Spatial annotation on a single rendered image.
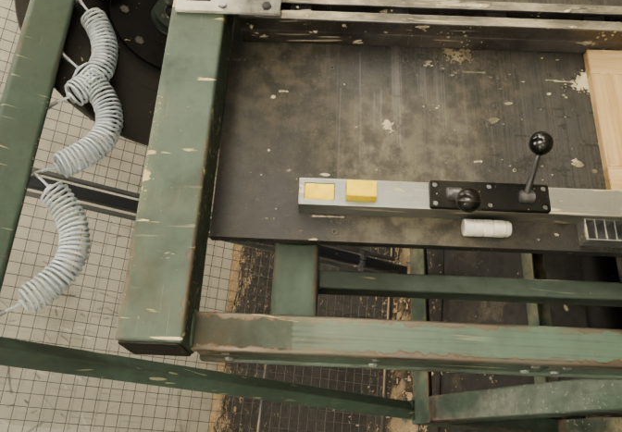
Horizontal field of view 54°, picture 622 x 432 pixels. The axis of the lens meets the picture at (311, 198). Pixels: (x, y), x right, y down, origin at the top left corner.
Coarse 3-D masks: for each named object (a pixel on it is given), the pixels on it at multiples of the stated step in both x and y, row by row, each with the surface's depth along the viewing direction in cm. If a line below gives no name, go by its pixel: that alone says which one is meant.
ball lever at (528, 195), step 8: (536, 136) 95; (544, 136) 94; (552, 136) 95; (536, 144) 95; (544, 144) 94; (552, 144) 95; (536, 152) 95; (544, 152) 95; (536, 160) 97; (536, 168) 98; (528, 184) 100; (520, 192) 102; (528, 192) 101; (520, 200) 101; (528, 200) 101
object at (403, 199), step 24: (336, 192) 103; (384, 192) 103; (408, 192) 103; (552, 192) 104; (576, 192) 104; (600, 192) 104; (408, 216) 106; (432, 216) 105; (456, 216) 105; (480, 216) 104; (504, 216) 104; (528, 216) 103; (552, 216) 103; (576, 216) 103; (600, 216) 102
